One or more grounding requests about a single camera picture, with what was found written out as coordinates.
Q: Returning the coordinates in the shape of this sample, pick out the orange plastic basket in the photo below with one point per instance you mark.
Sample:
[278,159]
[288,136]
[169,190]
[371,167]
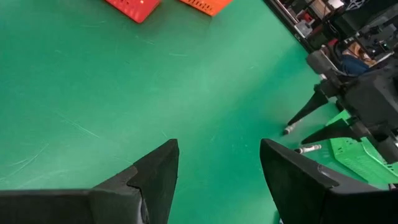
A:
[208,4]

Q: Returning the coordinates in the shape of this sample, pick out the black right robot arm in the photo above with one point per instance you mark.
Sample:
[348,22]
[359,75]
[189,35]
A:
[320,62]

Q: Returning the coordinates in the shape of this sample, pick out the green plastic basket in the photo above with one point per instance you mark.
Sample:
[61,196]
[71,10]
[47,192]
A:
[357,155]

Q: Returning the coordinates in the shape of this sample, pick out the pink plastic basket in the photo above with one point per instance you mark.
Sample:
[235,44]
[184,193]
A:
[136,7]

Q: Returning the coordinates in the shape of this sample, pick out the small red box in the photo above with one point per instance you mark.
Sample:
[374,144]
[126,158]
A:
[308,17]

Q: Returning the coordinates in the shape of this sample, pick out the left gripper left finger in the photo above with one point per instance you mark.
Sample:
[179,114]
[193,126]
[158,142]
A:
[124,202]

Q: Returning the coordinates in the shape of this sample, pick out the person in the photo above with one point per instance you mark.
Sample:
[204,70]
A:
[354,62]

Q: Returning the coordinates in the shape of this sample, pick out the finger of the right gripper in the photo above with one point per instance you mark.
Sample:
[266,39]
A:
[314,104]
[335,133]

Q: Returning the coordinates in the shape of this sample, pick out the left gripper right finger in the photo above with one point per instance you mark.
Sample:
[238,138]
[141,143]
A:
[311,199]

